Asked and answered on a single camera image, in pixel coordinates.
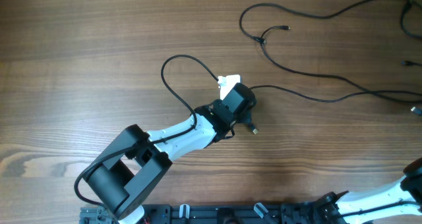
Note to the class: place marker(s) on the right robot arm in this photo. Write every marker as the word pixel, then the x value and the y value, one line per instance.
pixel 402 197

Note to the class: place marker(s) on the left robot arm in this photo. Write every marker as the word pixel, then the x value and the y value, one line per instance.
pixel 126 172

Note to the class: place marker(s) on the black base frame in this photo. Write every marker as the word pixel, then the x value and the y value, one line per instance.
pixel 259 213

